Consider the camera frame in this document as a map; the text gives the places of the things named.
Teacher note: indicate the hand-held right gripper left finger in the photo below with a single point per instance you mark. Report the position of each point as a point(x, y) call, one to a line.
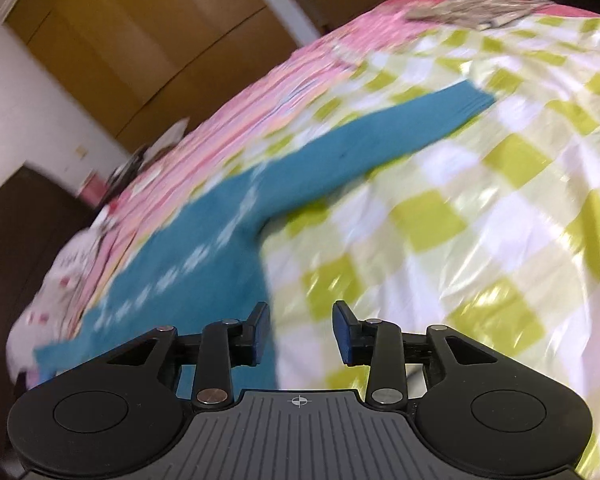
point(262, 334)

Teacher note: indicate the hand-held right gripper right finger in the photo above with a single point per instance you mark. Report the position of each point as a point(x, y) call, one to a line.
point(341, 334)

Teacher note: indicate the teal floral sweater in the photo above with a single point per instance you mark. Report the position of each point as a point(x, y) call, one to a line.
point(205, 240)

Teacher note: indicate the green checked plastic sheet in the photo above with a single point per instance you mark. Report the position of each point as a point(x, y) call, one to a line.
point(455, 210)

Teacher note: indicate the white printed pillow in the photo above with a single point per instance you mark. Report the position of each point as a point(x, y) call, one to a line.
point(62, 280)

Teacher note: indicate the pink striped bedsheet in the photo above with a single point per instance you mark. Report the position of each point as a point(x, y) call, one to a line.
point(240, 125)

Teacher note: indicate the dark bag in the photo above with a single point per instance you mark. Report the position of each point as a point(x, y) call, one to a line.
point(127, 170)

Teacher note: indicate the pink box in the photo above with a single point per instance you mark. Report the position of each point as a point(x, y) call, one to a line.
point(94, 190)

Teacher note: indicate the dark wooden cabinet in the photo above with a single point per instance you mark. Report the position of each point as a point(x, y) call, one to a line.
point(25, 220)

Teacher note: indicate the wooden wardrobe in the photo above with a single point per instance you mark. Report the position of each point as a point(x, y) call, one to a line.
point(130, 35)

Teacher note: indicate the brown patterned cloth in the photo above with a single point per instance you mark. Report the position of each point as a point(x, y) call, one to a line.
point(475, 10)

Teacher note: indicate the beige wall switch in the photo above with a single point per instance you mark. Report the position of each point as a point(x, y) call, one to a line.
point(81, 152)

